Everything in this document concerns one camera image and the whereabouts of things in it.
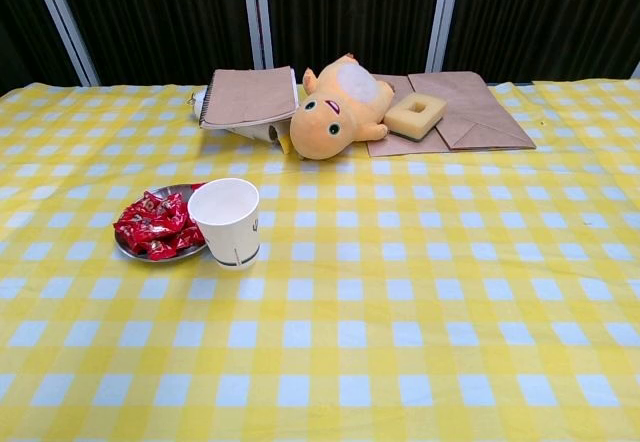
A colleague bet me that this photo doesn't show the silver metal plate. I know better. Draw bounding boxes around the silver metal plate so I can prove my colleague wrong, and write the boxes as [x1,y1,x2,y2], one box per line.
[113,183,209,263]

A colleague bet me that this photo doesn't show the black partition panel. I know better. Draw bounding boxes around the black partition panel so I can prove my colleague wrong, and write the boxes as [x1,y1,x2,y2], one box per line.
[444,0,640,86]
[264,0,444,83]
[0,0,86,96]
[52,0,259,86]

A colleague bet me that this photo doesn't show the yellow white checked tablecloth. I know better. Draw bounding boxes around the yellow white checked tablecloth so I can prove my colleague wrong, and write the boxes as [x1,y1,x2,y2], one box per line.
[0,79,640,442]

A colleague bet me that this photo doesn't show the white paper cup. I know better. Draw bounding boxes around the white paper cup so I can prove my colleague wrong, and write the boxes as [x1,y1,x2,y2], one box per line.
[187,177,261,271]

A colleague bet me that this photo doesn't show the brown spiral notebook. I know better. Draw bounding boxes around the brown spiral notebook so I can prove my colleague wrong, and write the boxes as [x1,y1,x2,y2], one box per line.
[198,65,300,130]

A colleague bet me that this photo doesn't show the silver partition post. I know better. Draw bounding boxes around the silver partition post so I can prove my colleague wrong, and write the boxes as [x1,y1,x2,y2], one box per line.
[27,0,101,87]
[425,0,464,74]
[240,0,275,71]

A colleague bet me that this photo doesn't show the small white gadget with keyring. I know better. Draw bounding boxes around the small white gadget with keyring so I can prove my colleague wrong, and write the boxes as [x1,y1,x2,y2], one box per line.
[188,89,210,119]

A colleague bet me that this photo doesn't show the orange plush toy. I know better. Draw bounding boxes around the orange plush toy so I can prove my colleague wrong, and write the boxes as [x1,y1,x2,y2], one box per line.
[289,52,396,161]

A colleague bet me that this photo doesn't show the white paper box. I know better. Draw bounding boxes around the white paper box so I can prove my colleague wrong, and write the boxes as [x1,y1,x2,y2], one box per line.
[227,115,294,157]

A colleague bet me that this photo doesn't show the yellow square sponge with hole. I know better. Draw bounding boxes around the yellow square sponge with hole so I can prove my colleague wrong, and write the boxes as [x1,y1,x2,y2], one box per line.
[383,92,448,139]

